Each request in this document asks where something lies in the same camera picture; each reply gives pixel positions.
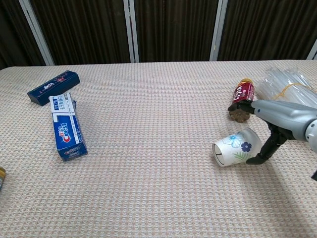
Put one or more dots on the red Costa coffee bottle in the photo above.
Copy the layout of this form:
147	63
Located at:
244	91

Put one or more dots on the dark blue toothpaste box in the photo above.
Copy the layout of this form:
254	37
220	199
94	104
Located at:
53	86

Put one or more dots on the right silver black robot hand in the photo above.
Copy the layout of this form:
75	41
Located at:
284	116

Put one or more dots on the grey partition frame post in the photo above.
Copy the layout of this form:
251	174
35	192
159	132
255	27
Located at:
218	29
313	50
37	32
131	31

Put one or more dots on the yellow rubber band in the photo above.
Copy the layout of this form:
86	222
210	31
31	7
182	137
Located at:
287	89

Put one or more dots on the beige woven tablecloth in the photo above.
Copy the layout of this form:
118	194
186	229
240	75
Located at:
148	173

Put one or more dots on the orange gold snack packet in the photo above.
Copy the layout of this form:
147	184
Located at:
2	178

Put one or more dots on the blue white Crest toothpaste box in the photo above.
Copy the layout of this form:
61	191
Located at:
68	129

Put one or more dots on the white floral paper cup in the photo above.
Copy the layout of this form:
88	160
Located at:
235	148

